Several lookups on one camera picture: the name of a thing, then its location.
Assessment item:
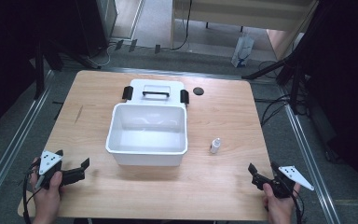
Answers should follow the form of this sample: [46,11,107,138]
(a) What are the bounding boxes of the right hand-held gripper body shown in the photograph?
[251,165,315,200]

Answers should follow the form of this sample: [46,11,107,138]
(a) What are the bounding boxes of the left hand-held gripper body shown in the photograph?
[35,149,87,190]

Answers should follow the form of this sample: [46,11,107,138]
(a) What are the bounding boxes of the small white bottle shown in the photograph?
[209,137,223,155]

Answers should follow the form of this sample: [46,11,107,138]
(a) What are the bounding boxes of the white plastic storage box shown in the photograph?
[104,102,189,167]

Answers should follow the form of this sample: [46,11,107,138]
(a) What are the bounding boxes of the person's right hand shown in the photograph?
[262,183,302,224]

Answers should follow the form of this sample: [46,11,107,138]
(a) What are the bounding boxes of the person's left hand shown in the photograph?
[30,158,64,224]

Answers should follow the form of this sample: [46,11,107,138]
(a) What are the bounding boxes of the black metal stand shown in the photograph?
[241,52,307,116]
[33,36,102,101]

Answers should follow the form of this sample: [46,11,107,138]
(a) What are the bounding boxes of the white box lid black latches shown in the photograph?
[121,78,190,110]

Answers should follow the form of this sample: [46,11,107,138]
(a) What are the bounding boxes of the white paper bag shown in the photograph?
[230,33,255,68]

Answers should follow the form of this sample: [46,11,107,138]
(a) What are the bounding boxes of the light wooden bench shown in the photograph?
[170,0,320,50]

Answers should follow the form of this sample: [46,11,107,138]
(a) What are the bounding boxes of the metal floor rail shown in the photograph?
[0,69,55,216]
[279,87,343,224]

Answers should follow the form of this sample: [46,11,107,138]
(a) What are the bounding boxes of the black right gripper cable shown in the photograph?
[290,188,306,224]

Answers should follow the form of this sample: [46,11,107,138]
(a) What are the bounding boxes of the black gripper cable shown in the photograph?
[21,160,42,224]
[290,188,306,224]

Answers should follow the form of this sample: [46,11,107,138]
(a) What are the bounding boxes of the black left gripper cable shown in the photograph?
[21,160,42,224]

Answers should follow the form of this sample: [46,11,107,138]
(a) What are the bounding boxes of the black floor cables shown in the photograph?
[254,60,309,127]

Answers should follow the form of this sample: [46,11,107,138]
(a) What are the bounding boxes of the white floor cable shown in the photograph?
[86,43,112,68]

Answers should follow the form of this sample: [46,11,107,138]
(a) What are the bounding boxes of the black hanging cable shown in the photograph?
[170,0,194,51]

